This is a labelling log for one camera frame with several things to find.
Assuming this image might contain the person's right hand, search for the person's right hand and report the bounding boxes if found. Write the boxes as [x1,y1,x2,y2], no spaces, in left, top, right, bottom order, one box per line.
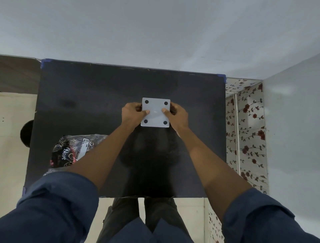
[161,102,189,133]

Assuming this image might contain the person's left hand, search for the person's left hand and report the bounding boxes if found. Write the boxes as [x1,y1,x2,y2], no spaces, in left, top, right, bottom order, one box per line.
[121,102,151,130]

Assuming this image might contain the white square scale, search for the white square scale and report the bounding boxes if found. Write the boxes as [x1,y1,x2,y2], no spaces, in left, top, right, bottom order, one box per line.
[140,97,171,128]

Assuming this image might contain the person's left forearm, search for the person's left forearm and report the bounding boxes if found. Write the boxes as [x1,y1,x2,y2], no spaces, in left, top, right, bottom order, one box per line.
[64,123,137,191]

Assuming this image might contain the person's right forearm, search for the person's right forearm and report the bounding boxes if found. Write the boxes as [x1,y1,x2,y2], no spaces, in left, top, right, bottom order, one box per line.
[174,126,253,223]

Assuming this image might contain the black table mat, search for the black table mat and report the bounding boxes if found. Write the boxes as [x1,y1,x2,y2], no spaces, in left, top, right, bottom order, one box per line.
[24,59,227,198]

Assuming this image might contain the black printed plastic packet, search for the black printed plastic packet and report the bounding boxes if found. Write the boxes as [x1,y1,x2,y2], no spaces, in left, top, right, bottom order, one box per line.
[42,134,108,176]

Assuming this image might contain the floral patterned panel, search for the floral patterned panel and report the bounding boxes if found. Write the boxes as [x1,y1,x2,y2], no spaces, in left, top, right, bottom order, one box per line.
[208,79,268,243]

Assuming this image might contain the dark grey trousers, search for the dark grey trousers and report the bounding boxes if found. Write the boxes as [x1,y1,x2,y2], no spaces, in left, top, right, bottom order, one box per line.
[96,197,193,243]

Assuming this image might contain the black round object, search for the black round object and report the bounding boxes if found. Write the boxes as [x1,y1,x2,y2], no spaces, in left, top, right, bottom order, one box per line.
[20,119,34,148]

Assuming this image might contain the dark blue shirt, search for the dark blue shirt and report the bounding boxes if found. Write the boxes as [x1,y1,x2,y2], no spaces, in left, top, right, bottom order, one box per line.
[0,171,320,243]

